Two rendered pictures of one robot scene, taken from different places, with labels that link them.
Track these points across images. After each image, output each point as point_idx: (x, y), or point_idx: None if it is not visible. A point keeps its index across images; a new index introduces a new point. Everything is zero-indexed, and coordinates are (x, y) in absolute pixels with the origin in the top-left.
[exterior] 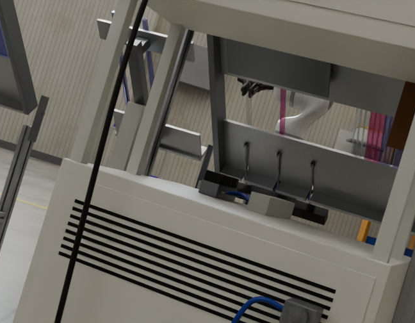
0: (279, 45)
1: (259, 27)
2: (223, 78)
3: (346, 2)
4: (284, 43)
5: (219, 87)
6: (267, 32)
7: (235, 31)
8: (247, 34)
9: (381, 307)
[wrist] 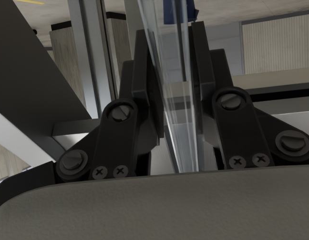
0: (289, 79)
1: (265, 75)
2: (26, 116)
3: None
4: (293, 76)
5: (24, 59)
6: (272, 75)
7: (235, 83)
8: (249, 82)
9: None
